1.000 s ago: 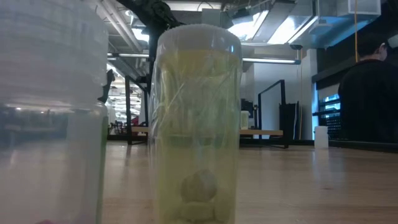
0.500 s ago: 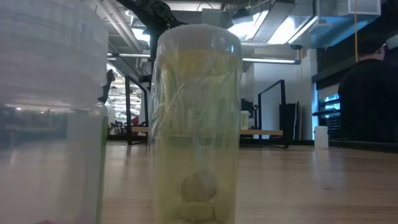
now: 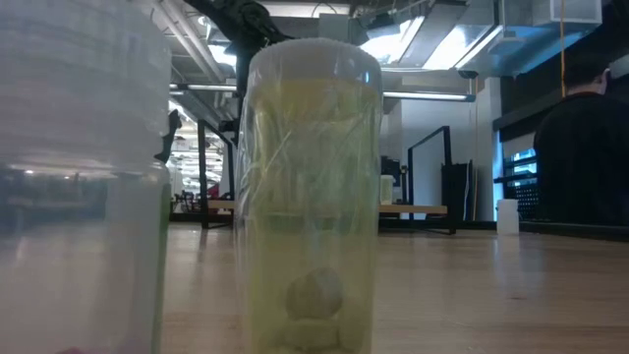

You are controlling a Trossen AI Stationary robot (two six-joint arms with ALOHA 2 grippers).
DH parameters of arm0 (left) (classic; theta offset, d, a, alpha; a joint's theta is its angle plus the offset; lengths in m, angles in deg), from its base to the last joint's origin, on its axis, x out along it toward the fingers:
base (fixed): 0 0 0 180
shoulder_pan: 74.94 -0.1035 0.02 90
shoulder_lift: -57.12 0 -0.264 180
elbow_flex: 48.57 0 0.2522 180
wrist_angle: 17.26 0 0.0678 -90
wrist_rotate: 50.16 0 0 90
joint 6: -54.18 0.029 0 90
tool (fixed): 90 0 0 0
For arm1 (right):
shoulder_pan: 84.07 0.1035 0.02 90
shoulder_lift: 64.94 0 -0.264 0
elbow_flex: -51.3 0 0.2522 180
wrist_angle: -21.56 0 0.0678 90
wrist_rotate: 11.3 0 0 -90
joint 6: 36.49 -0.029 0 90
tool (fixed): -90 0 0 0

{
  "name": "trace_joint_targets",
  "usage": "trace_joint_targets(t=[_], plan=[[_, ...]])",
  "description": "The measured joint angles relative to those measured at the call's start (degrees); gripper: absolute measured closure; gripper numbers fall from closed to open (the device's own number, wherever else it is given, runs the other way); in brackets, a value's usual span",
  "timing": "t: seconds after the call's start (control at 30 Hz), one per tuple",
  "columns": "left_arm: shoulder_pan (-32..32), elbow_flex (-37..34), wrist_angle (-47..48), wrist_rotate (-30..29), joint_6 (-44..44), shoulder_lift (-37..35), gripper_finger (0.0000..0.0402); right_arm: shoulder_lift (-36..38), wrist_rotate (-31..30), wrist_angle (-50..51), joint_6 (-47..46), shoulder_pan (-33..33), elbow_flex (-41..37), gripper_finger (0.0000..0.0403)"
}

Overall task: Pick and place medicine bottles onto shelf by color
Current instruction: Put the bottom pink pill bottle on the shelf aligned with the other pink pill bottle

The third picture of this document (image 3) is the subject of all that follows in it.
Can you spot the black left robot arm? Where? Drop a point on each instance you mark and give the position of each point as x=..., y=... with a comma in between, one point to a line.
x=245, y=19

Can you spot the wooden shelf black metal ends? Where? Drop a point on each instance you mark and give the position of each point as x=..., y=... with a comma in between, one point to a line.
x=417, y=209

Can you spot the clear medicine bottle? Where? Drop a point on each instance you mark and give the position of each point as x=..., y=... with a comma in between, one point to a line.
x=74, y=123

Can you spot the black monitor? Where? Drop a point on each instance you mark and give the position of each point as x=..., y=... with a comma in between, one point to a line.
x=390, y=166

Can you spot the black chairs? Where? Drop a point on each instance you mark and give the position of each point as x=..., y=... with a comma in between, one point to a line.
x=184, y=200

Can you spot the black panel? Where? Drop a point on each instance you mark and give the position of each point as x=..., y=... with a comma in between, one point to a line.
x=457, y=192

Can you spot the grey ceiling box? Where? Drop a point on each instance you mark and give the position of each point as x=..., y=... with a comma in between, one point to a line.
x=334, y=24

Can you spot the grey ceiling pipe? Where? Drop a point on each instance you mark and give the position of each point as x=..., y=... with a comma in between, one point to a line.
x=189, y=46

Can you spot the black perforated cart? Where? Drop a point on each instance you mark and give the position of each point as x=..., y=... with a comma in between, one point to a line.
x=521, y=196

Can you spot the person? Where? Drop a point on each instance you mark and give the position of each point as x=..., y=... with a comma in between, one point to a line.
x=580, y=162

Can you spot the white ceiling box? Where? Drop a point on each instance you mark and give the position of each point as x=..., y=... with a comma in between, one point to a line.
x=575, y=12

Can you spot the security camera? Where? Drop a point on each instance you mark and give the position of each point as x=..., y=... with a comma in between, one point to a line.
x=468, y=74

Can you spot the large silver air duct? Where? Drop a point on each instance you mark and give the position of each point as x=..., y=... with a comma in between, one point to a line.
x=467, y=46

